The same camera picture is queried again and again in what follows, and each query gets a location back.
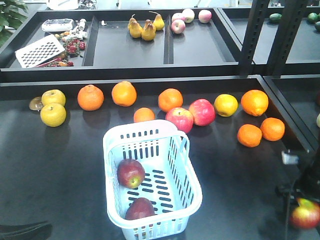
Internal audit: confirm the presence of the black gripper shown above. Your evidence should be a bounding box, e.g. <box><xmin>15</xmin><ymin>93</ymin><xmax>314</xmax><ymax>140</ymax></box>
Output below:
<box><xmin>275</xmin><ymin>184</ymin><xmax>320</xmax><ymax>203</ymax></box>

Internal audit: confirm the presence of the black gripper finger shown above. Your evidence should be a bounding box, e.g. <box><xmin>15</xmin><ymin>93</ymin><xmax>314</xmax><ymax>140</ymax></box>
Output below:
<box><xmin>0</xmin><ymin>221</ymin><xmax>52</xmax><ymax>240</ymax></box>

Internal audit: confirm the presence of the dark red apple front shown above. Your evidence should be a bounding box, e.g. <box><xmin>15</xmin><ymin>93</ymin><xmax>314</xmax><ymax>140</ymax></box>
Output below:
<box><xmin>289</xmin><ymin>197</ymin><xmax>320</xmax><ymax>230</ymax></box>

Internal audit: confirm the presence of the dark red apple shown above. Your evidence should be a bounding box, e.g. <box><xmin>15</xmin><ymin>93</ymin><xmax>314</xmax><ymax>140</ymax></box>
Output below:
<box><xmin>124</xmin><ymin>197</ymin><xmax>155</xmax><ymax>221</ymax></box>
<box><xmin>289</xmin><ymin>197</ymin><xmax>320</xmax><ymax>230</ymax></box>
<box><xmin>117</xmin><ymin>158</ymin><xmax>145</xmax><ymax>189</ymax></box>

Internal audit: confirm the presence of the dark red apple back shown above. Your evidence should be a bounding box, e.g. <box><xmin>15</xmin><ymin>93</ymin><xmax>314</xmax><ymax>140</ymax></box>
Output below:
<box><xmin>124</xmin><ymin>197</ymin><xmax>155</xmax><ymax>221</ymax></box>

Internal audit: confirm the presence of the light blue plastic basket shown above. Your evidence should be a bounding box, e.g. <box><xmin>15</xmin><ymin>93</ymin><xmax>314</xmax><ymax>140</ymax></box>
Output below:
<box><xmin>103</xmin><ymin>119</ymin><xmax>203</xmax><ymax>240</ymax></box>

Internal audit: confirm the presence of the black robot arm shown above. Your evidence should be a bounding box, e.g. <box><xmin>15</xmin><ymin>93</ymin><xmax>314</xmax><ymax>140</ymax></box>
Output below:
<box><xmin>275</xmin><ymin>149</ymin><xmax>320</xmax><ymax>203</ymax></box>

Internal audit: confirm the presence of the orange behind pink apples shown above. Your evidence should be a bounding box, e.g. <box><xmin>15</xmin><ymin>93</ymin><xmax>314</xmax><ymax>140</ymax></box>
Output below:
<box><xmin>158</xmin><ymin>88</ymin><xmax>184</xmax><ymax>113</ymax></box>

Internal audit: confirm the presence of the small orange lower right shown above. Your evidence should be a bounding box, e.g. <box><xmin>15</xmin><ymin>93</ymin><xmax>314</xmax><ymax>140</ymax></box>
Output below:
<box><xmin>260</xmin><ymin>117</ymin><xmax>285</xmax><ymax>142</ymax></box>

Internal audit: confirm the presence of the small orange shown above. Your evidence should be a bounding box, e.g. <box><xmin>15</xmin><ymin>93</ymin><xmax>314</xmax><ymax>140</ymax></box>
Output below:
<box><xmin>237</xmin><ymin>124</ymin><xmax>262</xmax><ymax>148</ymax></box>
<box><xmin>260</xmin><ymin>117</ymin><xmax>285</xmax><ymax>142</ymax></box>
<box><xmin>133</xmin><ymin>107</ymin><xmax>156</xmax><ymax>123</ymax></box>

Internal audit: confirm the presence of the small orange lower left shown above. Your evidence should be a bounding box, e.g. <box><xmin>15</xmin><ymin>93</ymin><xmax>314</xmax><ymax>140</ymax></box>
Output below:
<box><xmin>237</xmin><ymin>124</ymin><xmax>262</xmax><ymax>148</ymax></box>

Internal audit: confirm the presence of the large orange right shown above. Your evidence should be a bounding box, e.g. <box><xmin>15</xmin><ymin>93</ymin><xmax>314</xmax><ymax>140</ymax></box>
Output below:
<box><xmin>240</xmin><ymin>89</ymin><xmax>269</xmax><ymax>117</ymax></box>

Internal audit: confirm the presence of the black wooden produce stand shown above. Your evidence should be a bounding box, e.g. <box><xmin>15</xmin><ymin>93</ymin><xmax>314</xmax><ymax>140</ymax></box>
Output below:
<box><xmin>0</xmin><ymin>75</ymin><xmax>320</xmax><ymax>240</ymax></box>

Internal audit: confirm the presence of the yellow citrus front left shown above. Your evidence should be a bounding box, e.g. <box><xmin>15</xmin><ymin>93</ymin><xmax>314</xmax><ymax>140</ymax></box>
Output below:
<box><xmin>40</xmin><ymin>103</ymin><xmax>67</xmax><ymax>127</ymax></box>

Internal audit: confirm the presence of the yellow citrus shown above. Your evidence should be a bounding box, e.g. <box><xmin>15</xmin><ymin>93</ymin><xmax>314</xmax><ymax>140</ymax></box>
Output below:
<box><xmin>40</xmin><ymin>103</ymin><xmax>67</xmax><ymax>127</ymax></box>
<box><xmin>41</xmin><ymin>89</ymin><xmax>66</xmax><ymax>106</ymax></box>

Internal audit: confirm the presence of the pink red apple right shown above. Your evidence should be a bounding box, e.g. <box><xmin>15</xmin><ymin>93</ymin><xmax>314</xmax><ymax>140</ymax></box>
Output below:
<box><xmin>188</xmin><ymin>98</ymin><xmax>216</xmax><ymax>127</ymax></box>

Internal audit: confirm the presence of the pink red apple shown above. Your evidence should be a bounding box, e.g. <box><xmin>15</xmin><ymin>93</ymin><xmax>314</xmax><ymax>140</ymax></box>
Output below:
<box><xmin>188</xmin><ymin>98</ymin><xmax>216</xmax><ymax>127</ymax></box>
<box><xmin>165</xmin><ymin>107</ymin><xmax>194</xmax><ymax>134</ymax></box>

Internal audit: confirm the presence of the brown mushroom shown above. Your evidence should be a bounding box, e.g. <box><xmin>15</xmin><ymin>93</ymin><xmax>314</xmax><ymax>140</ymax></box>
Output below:
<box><xmin>28</xmin><ymin>96</ymin><xmax>44</xmax><ymax>111</ymax></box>

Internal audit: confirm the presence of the pink red apple left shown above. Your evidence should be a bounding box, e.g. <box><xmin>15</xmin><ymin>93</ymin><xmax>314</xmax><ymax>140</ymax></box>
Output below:
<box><xmin>165</xmin><ymin>107</ymin><xmax>194</xmax><ymax>134</ymax></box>

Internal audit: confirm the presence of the yellow citrus back left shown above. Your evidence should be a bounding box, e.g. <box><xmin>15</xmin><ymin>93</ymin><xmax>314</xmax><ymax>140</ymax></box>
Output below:
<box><xmin>41</xmin><ymin>89</ymin><xmax>66</xmax><ymax>106</ymax></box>

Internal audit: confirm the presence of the orange back left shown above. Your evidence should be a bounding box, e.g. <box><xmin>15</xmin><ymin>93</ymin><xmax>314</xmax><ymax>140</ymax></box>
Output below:
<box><xmin>77</xmin><ymin>84</ymin><xmax>105</xmax><ymax>111</ymax></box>

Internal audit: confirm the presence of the small orange middle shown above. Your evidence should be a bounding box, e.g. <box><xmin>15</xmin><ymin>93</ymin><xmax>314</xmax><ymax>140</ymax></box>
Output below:
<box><xmin>133</xmin><ymin>107</ymin><xmax>156</xmax><ymax>123</ymax></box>

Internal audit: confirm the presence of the orange back middle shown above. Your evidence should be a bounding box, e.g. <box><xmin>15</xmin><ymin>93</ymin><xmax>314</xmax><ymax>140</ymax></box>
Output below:
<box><xmin>111</xmin><ymin>81</ymin><xmax>137</xmax><ymax>107</ymax></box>

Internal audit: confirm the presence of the green avocado rear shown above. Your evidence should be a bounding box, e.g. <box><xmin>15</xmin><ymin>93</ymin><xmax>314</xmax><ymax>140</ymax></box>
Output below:
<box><xmin>269</xmin><ymin>13</ymin><xmax>282</xmax><ymax>24</ymax></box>

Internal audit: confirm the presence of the white perforated tray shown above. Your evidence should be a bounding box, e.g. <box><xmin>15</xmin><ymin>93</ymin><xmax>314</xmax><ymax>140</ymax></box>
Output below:
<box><xmin>15</xmin><ymin>34</ymin><xmax>65</xmax><ymax>68</ymax></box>

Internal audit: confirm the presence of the pink apple rear right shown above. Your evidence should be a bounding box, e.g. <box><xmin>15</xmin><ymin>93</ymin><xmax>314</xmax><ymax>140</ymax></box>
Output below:
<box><xmin>198</xmin><ymin>9</ymin><xmax>212</xmax><ymax>24</ymax></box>

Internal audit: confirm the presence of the pink apple rear front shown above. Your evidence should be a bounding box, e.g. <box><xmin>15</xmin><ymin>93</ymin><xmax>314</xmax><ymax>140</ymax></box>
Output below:
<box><xmin>171</xmin><ymin>19</ymin><xmax>186</xmax><ymax>34</ymax></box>

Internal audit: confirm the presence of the pale apple rear middle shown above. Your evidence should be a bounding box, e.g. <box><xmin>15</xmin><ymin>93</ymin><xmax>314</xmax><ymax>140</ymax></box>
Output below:
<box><xmin>182</xmin><ymin>8</ymin><xmax>195</xmax><ymax>24</ymax></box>

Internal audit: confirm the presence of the black rear produce stand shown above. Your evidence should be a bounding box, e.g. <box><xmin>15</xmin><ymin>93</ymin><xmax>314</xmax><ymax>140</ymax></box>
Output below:
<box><xmin>0</xmin><ymin>7</ymin><xmax>320</xmax><ymax>83</ymax></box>

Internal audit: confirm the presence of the brown pear middle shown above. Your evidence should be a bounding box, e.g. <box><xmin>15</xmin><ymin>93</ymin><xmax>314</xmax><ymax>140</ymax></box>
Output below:
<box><xmin>141</xmin><ymin>19</ymin><xmax>156</xmax><ymax>41</ymax></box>

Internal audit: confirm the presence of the brown pear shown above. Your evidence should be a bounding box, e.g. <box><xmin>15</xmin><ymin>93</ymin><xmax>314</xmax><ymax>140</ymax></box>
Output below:
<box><xmin>141</xmin><ymin>19</ymin><xmax>156</xmax><ymax>41</ymax></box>
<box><xmin>149</xmin><ymin>11</ymin><xmax>165</xmax><ymax>31</ymax></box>
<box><xmin>127</xmin><ymin>14</ymin><xmax>143</xmax><ymax>39</ymax></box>

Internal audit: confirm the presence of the brown pear right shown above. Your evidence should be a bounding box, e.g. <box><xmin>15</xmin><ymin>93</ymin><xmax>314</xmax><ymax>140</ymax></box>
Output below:
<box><xmin>149</xmin><ymin>11</ymin><xmax>165</xmax><ymax>31</ymax></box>

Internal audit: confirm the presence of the green potted plant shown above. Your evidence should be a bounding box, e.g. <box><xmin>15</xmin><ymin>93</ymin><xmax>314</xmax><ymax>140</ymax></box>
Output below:
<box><xmin>0</xmin><ymin>0</ymin><xmax>28</xmax><ymax>47</ymax></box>

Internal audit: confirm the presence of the brown pear left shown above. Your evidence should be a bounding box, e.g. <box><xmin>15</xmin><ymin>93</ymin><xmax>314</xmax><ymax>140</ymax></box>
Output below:
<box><xmin>127</xmin><ymin>14</ymin><xmax>143</xmax><ymax>39</ymax></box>

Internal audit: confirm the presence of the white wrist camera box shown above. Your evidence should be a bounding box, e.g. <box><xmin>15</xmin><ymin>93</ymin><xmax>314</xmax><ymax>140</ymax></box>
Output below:
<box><xmin>281</xmin><ymin>150</ymin><xmax>300</xmax><ymax>165</ymax></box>

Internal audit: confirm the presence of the black upright post right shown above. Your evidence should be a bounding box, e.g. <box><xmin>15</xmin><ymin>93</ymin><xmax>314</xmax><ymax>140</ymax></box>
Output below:
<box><xmin>265</xmin><ymin>0</ymin><xmax>308</xmax><ymax>76</ymax></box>

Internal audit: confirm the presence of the black upright post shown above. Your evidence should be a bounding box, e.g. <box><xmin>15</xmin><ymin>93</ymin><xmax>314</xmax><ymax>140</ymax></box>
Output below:
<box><xmin>238</xmin><ymin>0</ymin><xmax>269</xmax><ymax>76</ymax></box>
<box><xmin>265</xmin><ymin>0</ymin><xmax>308</xmax><ymax>76</ymax></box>

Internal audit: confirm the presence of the black upright post left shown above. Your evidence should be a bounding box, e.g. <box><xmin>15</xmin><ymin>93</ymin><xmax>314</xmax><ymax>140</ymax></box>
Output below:
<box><xmin>238</xmin><ymin>0</ymin><xmax>269</xmax><ymax>76</ymax></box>

